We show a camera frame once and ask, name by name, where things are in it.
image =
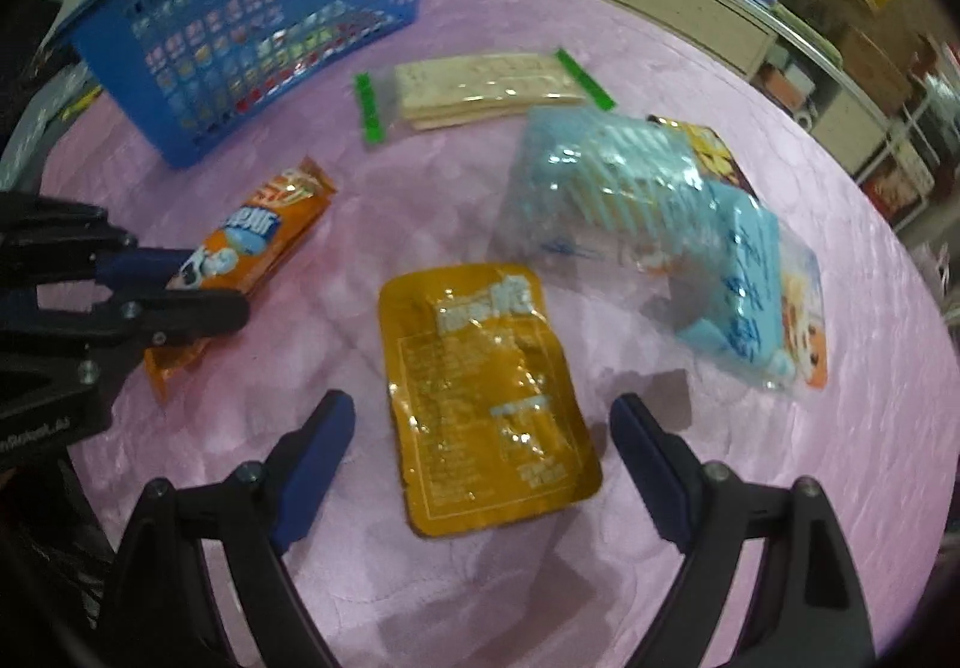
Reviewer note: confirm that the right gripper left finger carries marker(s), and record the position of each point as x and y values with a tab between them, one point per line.
159	608

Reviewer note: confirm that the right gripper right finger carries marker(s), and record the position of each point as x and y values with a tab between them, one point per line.
807	608

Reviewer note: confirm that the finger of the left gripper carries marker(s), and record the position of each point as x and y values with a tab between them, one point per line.
126	325
48	240

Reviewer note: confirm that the orange biscuit bar pack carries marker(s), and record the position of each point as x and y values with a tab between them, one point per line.
257	238

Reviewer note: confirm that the blue plastic basket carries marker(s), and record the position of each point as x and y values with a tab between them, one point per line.
255	16

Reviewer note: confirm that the light blue pastry packet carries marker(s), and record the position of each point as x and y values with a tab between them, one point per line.
751	299

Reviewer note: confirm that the orange foil snack pouch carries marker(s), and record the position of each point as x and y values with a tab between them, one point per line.
489	431

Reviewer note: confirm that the clear pack blue tray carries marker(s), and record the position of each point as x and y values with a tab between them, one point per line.
606	187

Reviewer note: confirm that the green-ended cracker pack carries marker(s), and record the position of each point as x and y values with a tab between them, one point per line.
440	93

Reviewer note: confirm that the white metal shelf rack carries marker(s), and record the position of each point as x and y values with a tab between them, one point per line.
917	163

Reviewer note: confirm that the purple yellow snack packet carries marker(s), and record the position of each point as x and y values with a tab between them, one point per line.
715	160

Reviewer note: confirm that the pink quilted table cover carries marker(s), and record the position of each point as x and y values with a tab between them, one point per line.
579	586

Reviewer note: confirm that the cream tv cabinet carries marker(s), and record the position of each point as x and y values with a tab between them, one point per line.
789	70

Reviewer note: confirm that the cardboard box on cabinet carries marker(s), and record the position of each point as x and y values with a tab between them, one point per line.
874	71

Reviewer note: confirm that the green folded cloth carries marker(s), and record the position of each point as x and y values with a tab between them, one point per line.
808	32

